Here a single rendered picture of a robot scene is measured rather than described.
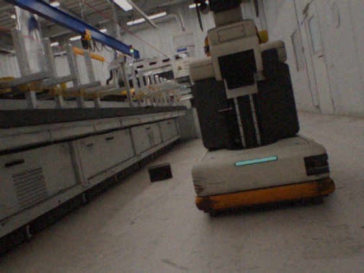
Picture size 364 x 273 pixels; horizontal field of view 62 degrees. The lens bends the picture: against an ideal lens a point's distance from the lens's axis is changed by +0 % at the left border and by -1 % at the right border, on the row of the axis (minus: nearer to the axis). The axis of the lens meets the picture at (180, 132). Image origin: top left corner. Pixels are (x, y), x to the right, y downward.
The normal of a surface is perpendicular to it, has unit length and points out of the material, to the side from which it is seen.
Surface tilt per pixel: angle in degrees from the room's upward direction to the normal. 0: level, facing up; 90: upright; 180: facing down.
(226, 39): 98
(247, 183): 90
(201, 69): 90
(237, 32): 98
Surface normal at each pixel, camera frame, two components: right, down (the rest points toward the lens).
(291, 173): -0.19, 0.09
